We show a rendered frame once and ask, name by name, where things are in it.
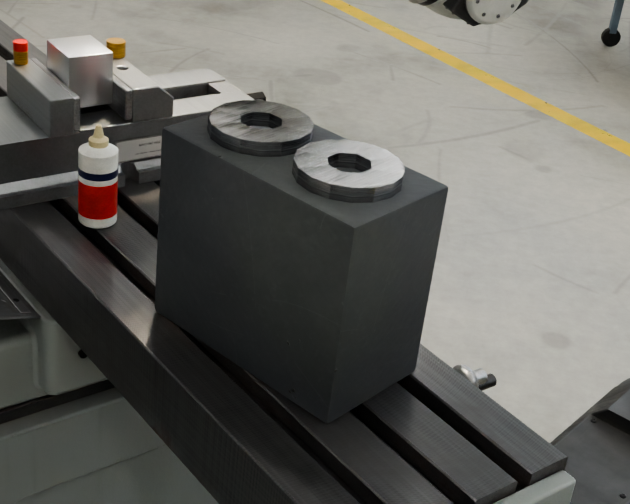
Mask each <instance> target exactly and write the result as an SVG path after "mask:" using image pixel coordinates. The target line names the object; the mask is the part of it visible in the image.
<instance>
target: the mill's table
mask: <svg viewBox="0 0 630 504"><path fill-rule="evenodd" d="M16 39H24V40H26V39H25V38H24V37H22V36H21V35H20V34H18V33H17V32H16V31H15V30H13V29H12V28H11V27H9V26H8V25H7V24H5V23H4V22H3V21H2V20H0V97H5V96H7V70H6V61H7V60H13V41H14V40H16ZM159 192H160V180H157V181H152V182H147V183H141V184H138V183H137V182H136V181H135V180H133V179H125V187H120V188H118V205H117V221H116V223H115V224H113V225H112V226H110V227H108V228H103V229H93V228H89V227H86V226H84V225H82V224H81V223H80V222H79V220H78V196H72V197H67V198H62V199H56V200H51V201H46V202H41V203H35V204H30V205H25V206H19V207H14V208H9V209H3V210H0V259H1V260H2V261H3V262H4V263H5V264H6V266H7V267H8V268H9V269H10V270H11V271H12V272H13V273H14V275H15V276H16V277H17V278H18V279H19V280H20V281H21V282H22V283H23V285H24V286H25V287H26V288H27V289H28V290H29V291H30V292H31V294H32V295H33V296H34V297H35V298H36V299H37V300H38V301H39V303H40V304H41V305H42V306H43V307H44V308H45V309H46V310H47V311H48V313H49V314H50V315H51V316H52V317H53V318H54V319H55V320H56V322H57V323H58V324H59V325H60V326H61V327H62V328H63V329H64V331H65V332H66V333H67V334H68V335H69V336H70V337H71V338H72V340H73V341H74V342H75V343H76V344H77V345H78V346H79V347H80V348H81V350H82V351H83V352H84V353H85V354H86V355H87V356H88V357H89V359H90V360H91V361H92V362H93V363H94V364H95V365H96V366H97V368H98V369H99V370H100V371H101V372H102V373H103V374H104V375H105V377H106V378H107V379H108V380H109V381H110V382H111V383H112V384H113V385H114V387H115V388H116V389H117V390H118V391H119V392H120V393H121V394H122V396H123V397H124V398H125V399H126V400H127V401H128V402H129V403H130V405H131V406H132V407H133V408H134V409H135V410H136V411H137V412H138V413H139V415H140V416H141V417H142V418H143V419H144V420H145V421H146V422H147V424H148V425H149V426H150V427H151V428H152V429H153V430H154V431H155V433H156V434H157V435H158V436H159V437H160V438H161V439H162V440H163V442H164V443H165V444H166V445H167V446H168V447H169V448H170V449H171V450H172V452H173V453H174V454H175V455H176V456H177V457H178V458H179V459H180V461H181V462H182V463H183V464H184V465H185V466H186V467H187V468H188V470H189V471H190V472H191V473H192V474H193V475H194V476H195V477H196V478H197V480H198V481H199V482H200V483H201V484H202V485H203V486H204V487H205V489H206V490H207V491H208V492H209V493H210V494H211V495H212V496H213V498H214V499H215V500H216V501H217V502H218V503H219V504H570V500H571V497H572V493H573V490H574V486H575V483H576V480H575V479H574V478H573V477H572V476H571V475H569V474H568V473H567V472H566V471H564V470H565V466H566V463H567V459H568V457H567V456H566V455H564V454H563V453H562V452H560V451H559V450H558V449H557V448H555V447H554V446H553V445H551V444H550V443H549V442H548V441H546V440H545V439H544V438H542V437H541V436H540V435H538V434H537V433H536V432H535V431H533V430H532V429H531V428H529V427H528V426H527V425H525V424H524V423H523V422H522V421H520V420H519V419H518V418H516V417H515V416H514V415H513V414H511V413H510V412H509V411H507V410H506V409H505V408H503V407H502V406H501V405H500V404H498V403H497V402H496V401H494V400H493V399H492V398H490V397H489V396H488V395H487V394H485V393H484V392H483V391H481V390H480V389H479V388H477V387H476V386H475V385H474V384H472V383H471V382H470V381H468V380H467V379H466V378H465V377H463V376H462V375H461V374H459V373H458V372H457V371H455V370H454V369H453V368H452V367H450V366H449V365H448V364H446V363H445V362H444V361H442V360H441V359H440V358H439V357H437V356H436V355H435V354H433V353H432V352H431V351H430V350H428V349H427V348H426V347H424V346H423V345H422V344H420V347H419V352H418V357H417V363H416V368H415V370H414V372H413V373H411V374H409V375H408V376H406V377H404V378H403V379H401V380H399V381H398V382H396V383H394V384H393V385H391V386H389V387H388V388H386V389H385V390H383V391H381V392H380V393H378V394H376V395H375V396H373V397H371V398H370V399H368V400H366V401H365V402H363V403H362V404H360V405H358V406H357V407H355V408H353V409H352V410H350V411H348V412H347V413H345V414H343V415H342V416H340V417H339V418H337V419H335V420H334V421H332V422H330V423H324V422H323V421H321V420H320V419H318V418H317V417H315V416H314V415H312V414H311V413H309V412H308V411H306V410H305V409H303V408H302V407H300V406H299V405H297V404H296V403H294V402H293V401H291V400H290V399H288V398H287V397H285V396H284V395H282V394H280V393H279V392H277V391H276V390H274V389H273V388H271V387H270V386H268V385H267V384H265V383H264V382H262V381H261V380H259V379H258V378H256V377H255V376H253V375H252V374H250V373H249V372H247V371H246V370H244V369H243V368H241V367H240V366H238V365H237V364H235V363H234V362H232V361H231V360H229V359H228V358H226V357H225V356H223V355H221V354H220V353H218V352H217V351H215V350H214V349H212V348H211V347H209V346H208V345H206V344H205V343H203V342H202V341H200V340H199V339H197V338H196V337H194V336H193V335H191V334H190V333H188V332H187V331H185V330H184V329H182V328H181V327H179V326H178V325H176V324H175V323H173V322H172V321H170V320H169V319H167V318H166V317H164V316H162V315H161V314H159V313H158V312H157V311H156V310H155V289H156V265H157V241H158V217H159Z"/></svg>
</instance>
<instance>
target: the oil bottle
mask: <svg viewBox="0 0 630 504"><path fill-rule="evenodd" d="M117 205H118V148H117V147H116V146H115V145H113V144H110V143H109V139H108V137H106V136H104V133H103V129H102V125H100V124H97V125H96V127H95V130H94V134H93V136H90V137H89V141H88V143H85V144H82V145H81V146H80V147H79V149H78V220H79V222H80V223H81V224H82V225H84V226H86V227H89V228H93V229H103V228H108V227H110V226H112V225H113V224H115V223H116V221H117Z"/></svg>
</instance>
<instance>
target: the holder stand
mask: <svg viewBox="0 0 630 504"><path fill-rule="evenodd" d="M447 194H448V187H447V186H446V185H445V184H443V183H440V182H438V181H436V180H434V179H432V178H430V177H428V176H425V175H423V174H421V173H419V172H417V171H415V170H412V169H410V168H408V167H406V166H404V165H403V163H402V162H401V160H400V159H399V158H398V157H397V156H395V155H394V154H392V153H390V152H389V151H387V150H386V149H383V148H380V147H377V146H374V145H371V144H368V143H364V142H358V141H352V140H348V139H346V138H344V137H341V136H339V135H337V134H335V133H333V132H331V131H329V130H326V129H324V128H322V127H320V126H318V125H316V124H313V122H312V120H311V119H310V117H309V116H308V115H306V114H305V113H303V112H302V111H300V110H298V109H296V108H293V107H290V106H287V105H284V104H281V103H276V102H269V101H264V100H261V99H258V100H239V101H234V102H228V103H224V104H222V105H220V106H217V107H215V108H213V109H212V111H211V113H210V114H207V115H204V116H200V117H197V118H194V119H190V120H187V121H184V122H180V123H177V124H173V125H170V126H167V127H164V128H163V130H162V144H161V168H160V192H159V217H158V241H157V265H156V289H155V310H156V311H157V312H158V313H159V314H161V315H162V316H164V317H166V318H167V319H169V320H170V321H172V322H173V323H175V324H176V325H178V326H179V327H181V328H182V329H184V330H185V331H187V332H188V333H190V334H191V335H193V336H194V337H196V338H197V339H199V340H200V341H202V342H203V343H205V344H206V345H208V346H209V347H211V348H212V349H214V350H215V351H217V352H218V353H220V354H221V355H223V356H225V357H226V358H228V359H229V360H231V361H232V362H234V363H235V364H237V365H238V366H240V367H241V368H243V369H244V370H246V371H247V372H249V373H250V374H252V375H253V376H255V377H256V378H258V379H259V380H261V381H262V382H264V383H265V384H267V385H268V386H270V387H271V388H273V389H274V390H276V391H277V392H279V393H280V394H282V395H284V396H285V397H287V398H288V399H290V400H291V401H293V402H294V403H296V404H297V405H299V406H300V407H302V408H303V409H305V410H306V411H308V412H309V413H311V414H312V415H314V416H315V417H317V418H318V419H320V420H321V421H323V422H324V423H330V422H332V421H334V420H335V419H337V418H339V417H340V416H342V415H343V414H345V413H347V412H348V411H350V410H352V409H353V408H355V407H357V406H358V405H360V404H362V403H363V402H365V401H366V400H368V399H370V398H371V397H373V396H375V395H376V394H378V393H380V392H381V391H383V390H385V389H386V388H388V387H389V386H391V385H393V384H394V383H396V382H398V381H399V380H401V379H403V378H404V377H406V376H408V375H409V374H411V373H413V372H414V370H415V368H416V363H417V357H418V352H419V347H420V341H421V336H422V330H423V325H424V319H425V314H426V308H427V303H428V297H429V292H430V287H431V281H432V276H433V270H434V265H435V259H436V254H437V248H438V243H439V237H440V232H441V227H442V221H443V216H444V210H445V205H446V199H447Z"/></svg>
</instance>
